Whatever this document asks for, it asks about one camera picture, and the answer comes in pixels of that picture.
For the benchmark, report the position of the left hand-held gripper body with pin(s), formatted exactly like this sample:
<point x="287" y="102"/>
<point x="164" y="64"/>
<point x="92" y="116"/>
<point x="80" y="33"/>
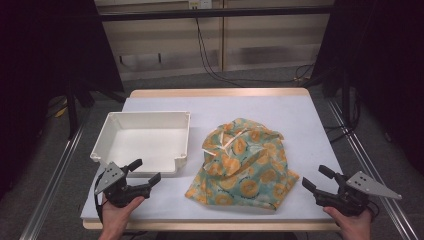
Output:
<point x="117" y="193"/>

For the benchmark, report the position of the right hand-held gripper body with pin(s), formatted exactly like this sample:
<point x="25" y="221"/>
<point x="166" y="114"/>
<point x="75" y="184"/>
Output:
<point x="350" y="200"/>

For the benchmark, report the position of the white plastic box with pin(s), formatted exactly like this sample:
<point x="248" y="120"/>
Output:
<point x="146" y="143"/>

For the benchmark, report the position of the yellow and teal cloth bag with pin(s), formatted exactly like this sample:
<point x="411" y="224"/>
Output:
<point x="243" y="166"/>

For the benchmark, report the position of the person's left hand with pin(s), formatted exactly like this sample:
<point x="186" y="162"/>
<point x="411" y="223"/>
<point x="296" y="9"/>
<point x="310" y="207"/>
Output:
<point x="116" y="216"/>

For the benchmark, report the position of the person's right hand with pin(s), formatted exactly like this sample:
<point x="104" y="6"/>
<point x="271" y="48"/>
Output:
<point x="355" y="226"/>

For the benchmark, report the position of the black stand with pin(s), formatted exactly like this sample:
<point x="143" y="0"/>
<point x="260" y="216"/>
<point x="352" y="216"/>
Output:
<point x="346" y="100"/>
<point x="71" y="110"/>

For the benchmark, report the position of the wooden table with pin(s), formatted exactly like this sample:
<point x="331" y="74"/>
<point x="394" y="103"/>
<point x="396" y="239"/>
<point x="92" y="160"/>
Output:
<point x="216" y="92"/>

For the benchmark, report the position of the black curtain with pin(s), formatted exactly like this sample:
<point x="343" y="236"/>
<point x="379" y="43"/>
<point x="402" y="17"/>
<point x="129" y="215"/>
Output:
<point x="40" y="66"/>
<point x="383" y="66"/>

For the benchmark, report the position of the beige wooden cabinet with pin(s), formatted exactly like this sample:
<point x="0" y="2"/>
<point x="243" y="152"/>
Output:
<point x="266" y="36"/>

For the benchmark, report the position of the black horizontal bar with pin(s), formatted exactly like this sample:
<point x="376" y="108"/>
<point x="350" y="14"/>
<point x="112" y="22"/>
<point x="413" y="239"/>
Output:
<point x="216" y="13"/>

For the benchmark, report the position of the white power strip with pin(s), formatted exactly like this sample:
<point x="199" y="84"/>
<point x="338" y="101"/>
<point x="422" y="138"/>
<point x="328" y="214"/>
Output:
<point x="200" y="4"/>

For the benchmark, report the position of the metal floor rail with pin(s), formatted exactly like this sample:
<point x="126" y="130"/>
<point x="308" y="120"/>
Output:
<point x="373" y="170"/>
<point x="50" y="186"/>

